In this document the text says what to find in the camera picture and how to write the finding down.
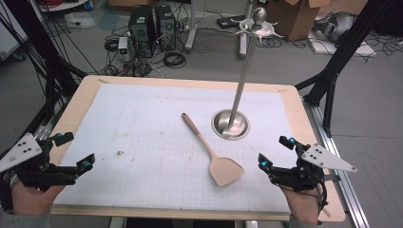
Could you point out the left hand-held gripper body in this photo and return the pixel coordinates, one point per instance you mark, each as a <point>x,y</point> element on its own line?
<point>34,174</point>

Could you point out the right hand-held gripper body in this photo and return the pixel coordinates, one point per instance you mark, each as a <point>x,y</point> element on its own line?
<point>304,175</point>

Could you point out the wooden spatula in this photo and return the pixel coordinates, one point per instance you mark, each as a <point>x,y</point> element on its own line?
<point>225,171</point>

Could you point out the metal utensil stand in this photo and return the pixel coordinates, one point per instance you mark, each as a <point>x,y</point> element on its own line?
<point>228,131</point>

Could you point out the person's left hand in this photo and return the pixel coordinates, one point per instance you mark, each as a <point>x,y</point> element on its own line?
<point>31,201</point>

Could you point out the person's right hand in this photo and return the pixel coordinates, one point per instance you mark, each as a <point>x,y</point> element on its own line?
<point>302,204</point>

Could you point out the white grid mat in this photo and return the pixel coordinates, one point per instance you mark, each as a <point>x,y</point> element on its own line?
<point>142,126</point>

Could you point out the white metal stand leg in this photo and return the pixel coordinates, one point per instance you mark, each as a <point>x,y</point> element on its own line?
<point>191,34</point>
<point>243,47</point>

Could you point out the small white electronic box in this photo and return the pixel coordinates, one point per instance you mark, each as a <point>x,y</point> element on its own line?
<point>123,46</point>

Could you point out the white flat board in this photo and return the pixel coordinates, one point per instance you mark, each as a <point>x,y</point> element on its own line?
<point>348,49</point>

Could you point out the white cabinet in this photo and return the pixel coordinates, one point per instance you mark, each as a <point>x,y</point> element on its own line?
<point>9,38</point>

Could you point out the clear plastic bag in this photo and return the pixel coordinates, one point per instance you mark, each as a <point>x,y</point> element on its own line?
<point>79,20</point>

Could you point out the large brown cardboard box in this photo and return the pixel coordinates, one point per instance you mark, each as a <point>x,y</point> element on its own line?
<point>294,19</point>

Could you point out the silver grey bag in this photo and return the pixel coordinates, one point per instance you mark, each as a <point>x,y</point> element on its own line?
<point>334,27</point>

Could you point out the black computer tower green label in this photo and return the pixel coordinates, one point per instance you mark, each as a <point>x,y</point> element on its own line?
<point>141,30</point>

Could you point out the round white table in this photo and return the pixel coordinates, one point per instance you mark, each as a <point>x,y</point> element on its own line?
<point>63,4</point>

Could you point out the flat black box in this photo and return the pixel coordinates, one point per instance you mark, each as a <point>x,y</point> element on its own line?
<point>226,22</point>

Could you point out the aluminium rail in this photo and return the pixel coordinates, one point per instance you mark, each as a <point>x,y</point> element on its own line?
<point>342,177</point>

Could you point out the black metal frame strut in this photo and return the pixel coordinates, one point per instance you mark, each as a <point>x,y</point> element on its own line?
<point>335,63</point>
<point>53,69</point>

